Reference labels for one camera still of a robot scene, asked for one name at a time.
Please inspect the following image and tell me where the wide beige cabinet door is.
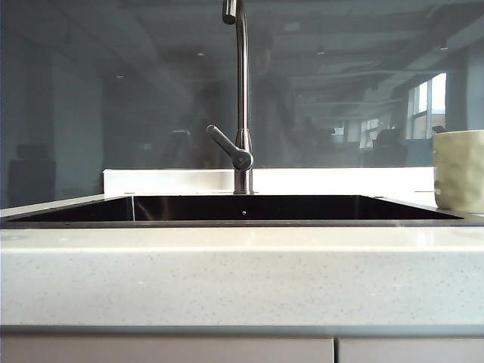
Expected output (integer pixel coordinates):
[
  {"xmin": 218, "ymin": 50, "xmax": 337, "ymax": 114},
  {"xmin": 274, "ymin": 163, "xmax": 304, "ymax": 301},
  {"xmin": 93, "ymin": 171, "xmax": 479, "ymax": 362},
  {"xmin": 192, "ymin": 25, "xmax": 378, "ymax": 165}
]
[{"xmin": 0, "ymin": 337, "xmax": 336, "ymax": 363}]

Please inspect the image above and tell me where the narrow beige cabinet door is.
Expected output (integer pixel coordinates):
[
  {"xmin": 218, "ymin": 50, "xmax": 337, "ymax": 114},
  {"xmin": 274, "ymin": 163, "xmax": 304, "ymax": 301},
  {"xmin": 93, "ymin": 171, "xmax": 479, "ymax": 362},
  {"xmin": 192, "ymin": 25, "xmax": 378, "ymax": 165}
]
[{"xmin": 338, "ymin": 337, "xmax": 484, "ymax": 363}]

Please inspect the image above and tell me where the pale green ceramic mug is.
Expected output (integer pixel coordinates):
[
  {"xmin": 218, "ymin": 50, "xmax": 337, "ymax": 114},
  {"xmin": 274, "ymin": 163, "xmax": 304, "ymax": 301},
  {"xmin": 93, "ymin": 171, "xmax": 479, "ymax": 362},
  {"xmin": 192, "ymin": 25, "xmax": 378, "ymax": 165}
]
[{"xmin": 431, "ymin": 129, "xmax": 484, "ymax": 211}]

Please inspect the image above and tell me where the grey faucet lever handle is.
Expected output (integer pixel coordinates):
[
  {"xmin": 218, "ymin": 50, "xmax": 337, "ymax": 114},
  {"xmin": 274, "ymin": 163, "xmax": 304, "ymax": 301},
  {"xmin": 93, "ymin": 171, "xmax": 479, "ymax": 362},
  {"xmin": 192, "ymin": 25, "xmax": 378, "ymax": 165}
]
[{"xmin": 206, "ymin": 124, "xmax": 254, "ymax": 170}]

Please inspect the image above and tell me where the black rectangular sink basin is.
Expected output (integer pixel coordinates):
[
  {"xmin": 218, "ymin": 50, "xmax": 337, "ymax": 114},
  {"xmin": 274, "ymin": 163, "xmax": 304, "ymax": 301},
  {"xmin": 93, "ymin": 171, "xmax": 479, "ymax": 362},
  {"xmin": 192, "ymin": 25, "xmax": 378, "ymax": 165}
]
[{"xmin": 0, "ymin": 193, "xmax": 467, "ymax": 228}]

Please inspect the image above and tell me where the stainless steel gooseneck faucet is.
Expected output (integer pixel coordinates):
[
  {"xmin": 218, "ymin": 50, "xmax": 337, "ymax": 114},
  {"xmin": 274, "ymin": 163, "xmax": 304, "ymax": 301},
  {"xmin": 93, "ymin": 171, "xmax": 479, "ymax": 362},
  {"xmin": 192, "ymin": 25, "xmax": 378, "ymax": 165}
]
[{"xmin": 222, "ymin": 0, "xmax": 256, "ymax": 195}]

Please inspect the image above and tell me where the white stone backsplash ledge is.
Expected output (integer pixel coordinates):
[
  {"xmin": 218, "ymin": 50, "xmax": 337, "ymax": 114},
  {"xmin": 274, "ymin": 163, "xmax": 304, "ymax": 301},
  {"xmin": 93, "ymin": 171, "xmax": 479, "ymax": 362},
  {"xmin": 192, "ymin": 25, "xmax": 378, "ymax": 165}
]
[{"xmin": 102, "ymin": 166, "xmax": 436, "ymax": 196}]

